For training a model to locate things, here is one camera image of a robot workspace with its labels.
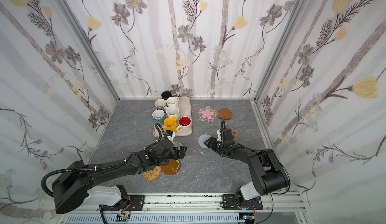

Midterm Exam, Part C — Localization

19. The multicolour woven round coaster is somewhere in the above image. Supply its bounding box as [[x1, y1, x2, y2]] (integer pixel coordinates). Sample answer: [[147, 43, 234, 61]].
[[173, 141, 183, 148]]

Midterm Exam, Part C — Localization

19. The light blue woven coaster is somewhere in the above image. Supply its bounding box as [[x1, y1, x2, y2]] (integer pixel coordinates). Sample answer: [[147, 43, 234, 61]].
[[198, 134, 211, 149]]

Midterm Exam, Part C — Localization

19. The brown paw cork coaster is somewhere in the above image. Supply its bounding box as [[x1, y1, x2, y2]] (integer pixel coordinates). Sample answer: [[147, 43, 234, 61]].
[[228, 127, 239, 142]]

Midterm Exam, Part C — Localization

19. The glossy brown round coaster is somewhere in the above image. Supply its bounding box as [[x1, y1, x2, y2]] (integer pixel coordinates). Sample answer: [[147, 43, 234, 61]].
[[162, 160, 181, 176]]

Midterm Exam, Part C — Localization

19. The wicker rattan round coaster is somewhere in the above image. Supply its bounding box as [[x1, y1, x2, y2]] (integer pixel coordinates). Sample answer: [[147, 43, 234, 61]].
[[143, 166, 162, 181]]

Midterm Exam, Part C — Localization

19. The pink flower silicone coaster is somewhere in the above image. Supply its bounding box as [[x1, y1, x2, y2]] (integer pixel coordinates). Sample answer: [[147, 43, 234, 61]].
[[198, 106, 218, 123]]

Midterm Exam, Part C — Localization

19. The plain wooden round coaster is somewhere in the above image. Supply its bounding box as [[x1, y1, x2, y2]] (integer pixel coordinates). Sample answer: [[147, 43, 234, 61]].
[[218, 108, 233, 120]]

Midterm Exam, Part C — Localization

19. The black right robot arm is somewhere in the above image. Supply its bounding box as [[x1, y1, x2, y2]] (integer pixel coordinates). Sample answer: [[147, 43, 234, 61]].
[[198, 128, 291, 209]]

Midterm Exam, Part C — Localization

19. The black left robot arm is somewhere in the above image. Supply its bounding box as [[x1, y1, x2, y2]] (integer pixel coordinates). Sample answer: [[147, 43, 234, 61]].
[[41, 139, 188, 214]]

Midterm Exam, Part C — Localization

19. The white mug red inside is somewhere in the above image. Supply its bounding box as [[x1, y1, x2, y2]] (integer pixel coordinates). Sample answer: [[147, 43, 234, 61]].
[[177, 116, 192, 133]]

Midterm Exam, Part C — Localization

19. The yellow mug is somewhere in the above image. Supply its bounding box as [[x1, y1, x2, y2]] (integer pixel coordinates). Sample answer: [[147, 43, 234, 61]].
[[163, 117, 180, 132]]

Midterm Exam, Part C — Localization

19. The blue patterned mug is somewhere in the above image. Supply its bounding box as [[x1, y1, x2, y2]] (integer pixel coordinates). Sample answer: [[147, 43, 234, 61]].
[[152, 109, 166, 126]]

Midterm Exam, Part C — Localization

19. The speckled white mug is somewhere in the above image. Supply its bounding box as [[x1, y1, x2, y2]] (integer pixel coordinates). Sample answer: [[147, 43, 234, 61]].
[[166, 106, 180, 120]]

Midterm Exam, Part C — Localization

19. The beige rectangular serving tray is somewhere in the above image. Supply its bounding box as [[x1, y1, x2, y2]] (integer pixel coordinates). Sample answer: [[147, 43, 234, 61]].
[[153, 97, 193, 136]]

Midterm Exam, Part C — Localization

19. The white mug grey rim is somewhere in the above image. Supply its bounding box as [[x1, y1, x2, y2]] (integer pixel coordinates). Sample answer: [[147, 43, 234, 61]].
[[154, 99, 167, 110]]

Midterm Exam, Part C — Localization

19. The plain white mug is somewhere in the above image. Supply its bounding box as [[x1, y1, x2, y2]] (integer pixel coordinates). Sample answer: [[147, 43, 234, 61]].
[[166, 97, 180, 107]]

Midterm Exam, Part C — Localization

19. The black mug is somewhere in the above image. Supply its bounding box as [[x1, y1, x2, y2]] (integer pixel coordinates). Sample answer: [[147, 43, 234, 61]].
[[161, 91, 172, 100]]

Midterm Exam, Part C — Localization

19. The left black corrugated cable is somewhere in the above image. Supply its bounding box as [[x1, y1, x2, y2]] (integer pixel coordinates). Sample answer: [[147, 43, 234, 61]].
[[144, 123, 167, 151]]

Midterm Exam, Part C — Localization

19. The white ventilated cable duct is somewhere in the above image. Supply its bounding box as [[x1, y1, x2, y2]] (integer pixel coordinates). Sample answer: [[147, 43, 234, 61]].
[[64, 213, 249, 224]]

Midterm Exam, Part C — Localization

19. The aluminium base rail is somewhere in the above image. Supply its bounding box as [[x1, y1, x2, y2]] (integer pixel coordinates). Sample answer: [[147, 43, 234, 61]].
[[57, 192, 312, 224]]

